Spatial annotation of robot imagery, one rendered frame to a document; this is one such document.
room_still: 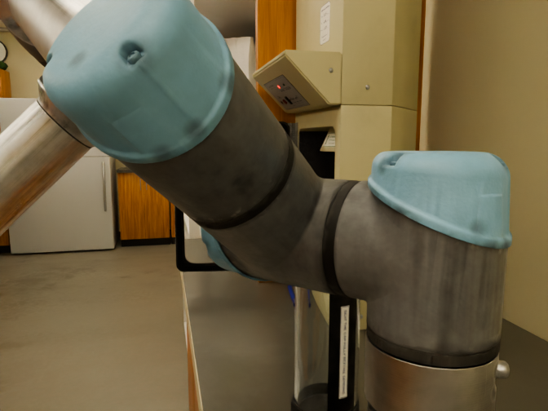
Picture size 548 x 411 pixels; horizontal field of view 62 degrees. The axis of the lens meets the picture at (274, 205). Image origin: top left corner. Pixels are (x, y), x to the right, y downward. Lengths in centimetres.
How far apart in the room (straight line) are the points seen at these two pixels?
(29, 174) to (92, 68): 44
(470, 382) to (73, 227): 575
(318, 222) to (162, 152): 11
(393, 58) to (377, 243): 75
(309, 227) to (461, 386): 12
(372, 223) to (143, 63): 14
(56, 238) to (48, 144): 538
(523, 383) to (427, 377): 66
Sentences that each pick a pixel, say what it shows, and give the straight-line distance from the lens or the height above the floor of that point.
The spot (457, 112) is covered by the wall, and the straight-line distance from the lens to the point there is 135.
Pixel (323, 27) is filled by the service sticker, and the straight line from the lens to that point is 105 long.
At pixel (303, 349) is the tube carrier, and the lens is 65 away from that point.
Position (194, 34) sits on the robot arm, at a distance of 20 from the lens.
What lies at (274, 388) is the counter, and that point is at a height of 94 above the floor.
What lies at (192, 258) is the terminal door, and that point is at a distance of 125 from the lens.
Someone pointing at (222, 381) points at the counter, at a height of 94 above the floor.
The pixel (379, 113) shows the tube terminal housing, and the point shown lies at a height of 139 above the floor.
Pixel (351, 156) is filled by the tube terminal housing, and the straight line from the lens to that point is 93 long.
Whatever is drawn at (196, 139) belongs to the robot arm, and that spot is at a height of 134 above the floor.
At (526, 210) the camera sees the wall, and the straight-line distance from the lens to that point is 115.
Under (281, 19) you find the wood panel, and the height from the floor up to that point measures 166.
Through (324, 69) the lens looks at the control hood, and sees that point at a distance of 92.
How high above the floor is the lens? 134
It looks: 8 degrees down
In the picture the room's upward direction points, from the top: straight up
